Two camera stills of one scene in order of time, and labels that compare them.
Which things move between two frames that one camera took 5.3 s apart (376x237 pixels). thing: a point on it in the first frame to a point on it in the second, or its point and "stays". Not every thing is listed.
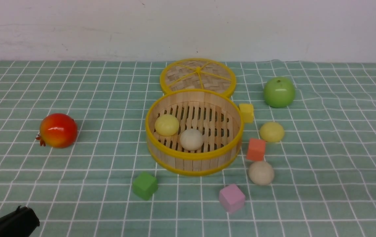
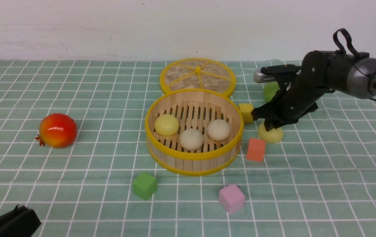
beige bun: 261,173 to 218,130
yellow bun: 166,125 stays
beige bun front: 191,139 stays
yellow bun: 272,132 stays
